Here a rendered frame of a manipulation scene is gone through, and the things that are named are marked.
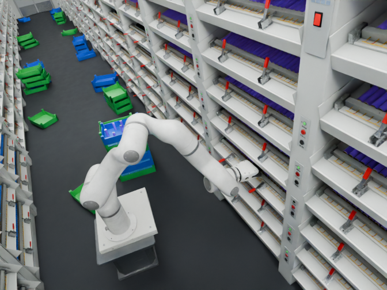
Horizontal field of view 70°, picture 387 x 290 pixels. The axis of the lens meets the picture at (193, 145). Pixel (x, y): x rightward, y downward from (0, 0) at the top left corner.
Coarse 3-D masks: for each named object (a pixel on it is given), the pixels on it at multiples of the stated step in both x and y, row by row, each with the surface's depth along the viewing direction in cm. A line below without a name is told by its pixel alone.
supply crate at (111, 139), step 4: (124, 120) 220; (100, 124) 214; (104, 124) 217; (108, 124) 218; (116, 124) 220; (120, 124) 221; (124, 124) 222; (104, 128) 217; (108, 128) 220; (112, 128) 220; (116, 128) 219; (104, 132) 217; (108, 132) 217; (116, 132) 215; (120, 132) 214; (104, 136) 213; (108, 136) 212; (112, 136) 203; (116, 136) 203; (120, 136) 204; (104, 140) 202; (108, 140) 203; (112, 140) 204; (116, 140) 205; (104, 144) 204
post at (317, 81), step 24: (336, 0) 61; (360, 0) 64; (336, 24) 64; (312, 72) 76; (336, 72) 74; (312, 96) 80; (312, 120) 84; (312, 144) 88; (288, 192) 113; (288, 216) 121; (288, 264) 142
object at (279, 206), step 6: (216, 138) 165; (222, 138) 165; (216, 144) 168; (216, 150) 167; (222, 150) 163; (222, 156) 161; (228, 162) 158; (234, 162) 154; (264, 174) 141; (252, 180) 142; (258, 180) 141; (270, 180) 138; (252, 186) 143; (258, 192) 140; (264, 192) 135; (270, 192) 134; (264, 198) 136; (270, 198) 132; (276, 198) 131; (270, 204) 134; (276, 204) 129; (282, 204) 128; (276, 210) 130; (282, 210) 121; (282, 216) 128
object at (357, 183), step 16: (336, 144) 93; (320, 160) 93; (336, 160) 89; (352, 160) 86; (368, 160) 85; (320, 176) 92; (336, 176) 87; (352, 176) 85; (368, 176) 77; (384, 176) 80; (352, 192) 82; (368, 192) 81; (384, 192) 79; (368, 208) 79; (384, 208) 76; (384, 224) 77
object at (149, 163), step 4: (148, 144) 240; (152, 160) 226; (136, 164) 224; (140, 164) 225; (144, 164) 226; (148, 164) 227; (152, 164) 228; (128, 168) 224; (132, 168) 225; (136, 168) 226; (140, 168) 227; (124, 172) 225; (128, 172) 226
